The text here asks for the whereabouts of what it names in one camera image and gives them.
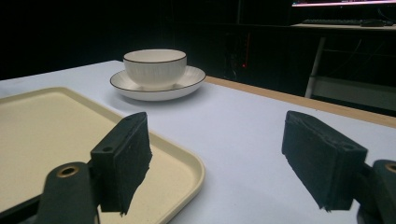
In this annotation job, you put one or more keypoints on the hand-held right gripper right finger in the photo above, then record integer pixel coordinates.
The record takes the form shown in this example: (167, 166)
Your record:
(320, 165)

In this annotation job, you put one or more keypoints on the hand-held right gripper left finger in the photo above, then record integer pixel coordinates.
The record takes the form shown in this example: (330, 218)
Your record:
(121, 161)

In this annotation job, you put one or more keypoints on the beige plastic tray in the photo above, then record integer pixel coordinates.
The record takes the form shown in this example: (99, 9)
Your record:
(46, 140)

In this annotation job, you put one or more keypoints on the white ribbed plate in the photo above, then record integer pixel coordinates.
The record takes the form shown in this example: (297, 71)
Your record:
(155, 87)

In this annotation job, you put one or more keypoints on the white ribbed bowl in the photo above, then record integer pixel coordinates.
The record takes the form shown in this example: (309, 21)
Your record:
(155, 67)

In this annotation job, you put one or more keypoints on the desk with white legs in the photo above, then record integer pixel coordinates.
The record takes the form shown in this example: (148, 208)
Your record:
(348, 62)

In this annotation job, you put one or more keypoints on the black keyboard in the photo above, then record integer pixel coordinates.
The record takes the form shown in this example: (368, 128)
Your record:
(331, 21)

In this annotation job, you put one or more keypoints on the black computer mouse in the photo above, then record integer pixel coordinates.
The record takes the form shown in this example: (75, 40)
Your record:
(372, 22)

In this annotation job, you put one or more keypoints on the computer monitor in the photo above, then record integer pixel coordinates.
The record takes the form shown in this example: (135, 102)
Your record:
(342, 2)

